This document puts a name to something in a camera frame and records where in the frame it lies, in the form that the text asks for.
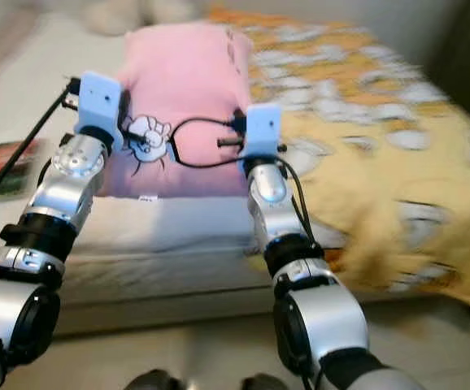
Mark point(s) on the grey robot foot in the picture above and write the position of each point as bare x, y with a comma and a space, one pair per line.
263, 382
150, 380

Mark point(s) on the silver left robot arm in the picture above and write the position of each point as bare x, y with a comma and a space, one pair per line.
64, 203

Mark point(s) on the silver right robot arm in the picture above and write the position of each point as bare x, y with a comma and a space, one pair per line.
308, 301

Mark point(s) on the yellow cartoon print blanket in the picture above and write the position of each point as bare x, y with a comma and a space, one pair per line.
373, 154

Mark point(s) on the pink pillow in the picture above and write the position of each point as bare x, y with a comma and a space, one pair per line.
186, 81

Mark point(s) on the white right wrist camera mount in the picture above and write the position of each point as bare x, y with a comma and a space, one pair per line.
263, 130

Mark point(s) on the white quilted mattress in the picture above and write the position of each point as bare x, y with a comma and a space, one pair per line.
40, 97

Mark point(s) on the grey robot right foot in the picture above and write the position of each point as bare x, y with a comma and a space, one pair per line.
263, 382

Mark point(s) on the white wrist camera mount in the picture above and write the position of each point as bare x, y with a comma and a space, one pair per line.
263, 130
101, 106

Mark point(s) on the black nightstand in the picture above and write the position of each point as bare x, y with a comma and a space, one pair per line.
467, 57

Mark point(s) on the grey robot left foot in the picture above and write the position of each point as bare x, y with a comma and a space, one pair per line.
150, 380

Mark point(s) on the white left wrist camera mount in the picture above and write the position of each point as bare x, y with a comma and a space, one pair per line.
101, 106

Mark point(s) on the beige plush toy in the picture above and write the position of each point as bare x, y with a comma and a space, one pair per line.
137, 15

